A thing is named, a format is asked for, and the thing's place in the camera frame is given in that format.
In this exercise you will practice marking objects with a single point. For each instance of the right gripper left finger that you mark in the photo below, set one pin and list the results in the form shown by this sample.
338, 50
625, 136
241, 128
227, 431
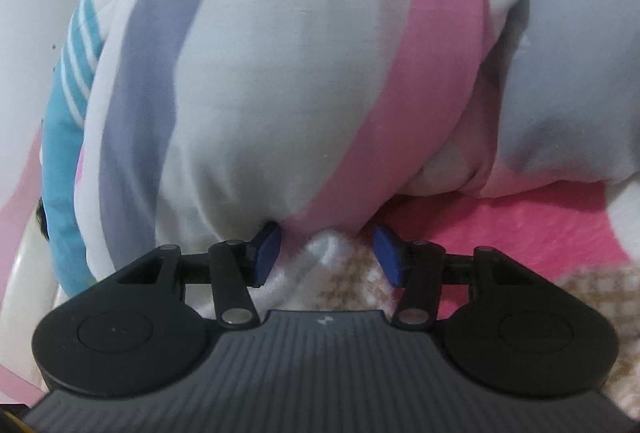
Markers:
236, 266

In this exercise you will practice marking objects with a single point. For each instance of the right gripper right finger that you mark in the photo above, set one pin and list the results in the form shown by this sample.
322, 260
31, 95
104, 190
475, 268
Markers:
416, 269

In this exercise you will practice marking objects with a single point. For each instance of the beige checkered knit coat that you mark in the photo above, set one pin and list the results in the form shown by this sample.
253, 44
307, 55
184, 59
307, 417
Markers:
334, 271

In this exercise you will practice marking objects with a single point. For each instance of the pink floral bed sheet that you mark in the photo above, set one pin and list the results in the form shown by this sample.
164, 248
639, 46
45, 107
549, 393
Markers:
585, 235

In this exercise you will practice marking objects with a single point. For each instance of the pink rabbit quilt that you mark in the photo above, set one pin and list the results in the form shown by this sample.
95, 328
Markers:
208, 117

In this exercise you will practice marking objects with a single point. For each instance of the sleeping person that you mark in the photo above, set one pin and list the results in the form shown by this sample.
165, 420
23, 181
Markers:
41, 219

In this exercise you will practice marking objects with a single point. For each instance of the pink white headboard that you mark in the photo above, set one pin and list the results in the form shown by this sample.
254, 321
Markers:
29, 288

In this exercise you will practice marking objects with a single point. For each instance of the blue cartoon quilt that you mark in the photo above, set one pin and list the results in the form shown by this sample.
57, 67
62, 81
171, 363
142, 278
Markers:
62, 137

